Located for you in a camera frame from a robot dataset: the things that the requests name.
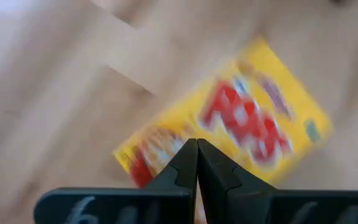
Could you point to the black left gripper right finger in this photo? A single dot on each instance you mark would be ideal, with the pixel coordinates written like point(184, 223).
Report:
point(244, 205)

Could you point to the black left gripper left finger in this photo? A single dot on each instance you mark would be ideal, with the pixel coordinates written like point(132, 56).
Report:
point(166, 202)

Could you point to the yellow Corn Pops box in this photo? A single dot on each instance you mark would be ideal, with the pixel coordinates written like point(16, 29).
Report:
point(244, 109)

